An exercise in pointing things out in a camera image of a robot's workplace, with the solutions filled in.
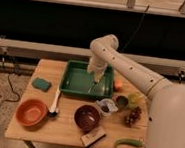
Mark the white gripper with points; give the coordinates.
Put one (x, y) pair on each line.
(97, 68)

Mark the grey small towel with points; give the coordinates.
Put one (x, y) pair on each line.
(107, 105)

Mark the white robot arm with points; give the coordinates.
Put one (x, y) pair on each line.
(166, 126)

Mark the dark brown bowl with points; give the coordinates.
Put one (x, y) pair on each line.
(87, 117)

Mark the red bowl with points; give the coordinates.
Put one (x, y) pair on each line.
(31, 112)

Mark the metal spoon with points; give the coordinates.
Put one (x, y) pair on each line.
(92, 86)

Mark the green plastic tray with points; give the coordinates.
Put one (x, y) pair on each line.
(76, 82)

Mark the orange fruit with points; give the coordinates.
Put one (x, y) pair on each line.
(117, 85)

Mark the white cup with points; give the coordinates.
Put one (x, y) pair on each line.
(105, 113)

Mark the small metal cup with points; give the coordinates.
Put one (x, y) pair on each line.
(121, 101)

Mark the wooden table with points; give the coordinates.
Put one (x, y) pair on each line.
(62, 128)

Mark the yellow green pear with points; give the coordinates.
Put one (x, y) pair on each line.
(134, 99)

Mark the teal sponge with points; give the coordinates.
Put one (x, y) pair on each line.
(41, 84)

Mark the bunch of dark grapes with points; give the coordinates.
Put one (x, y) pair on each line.
(134, 117)

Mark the wooden block brush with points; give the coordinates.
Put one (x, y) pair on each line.
(94, 135)

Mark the green cucumber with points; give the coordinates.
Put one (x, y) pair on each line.
(133, 143)

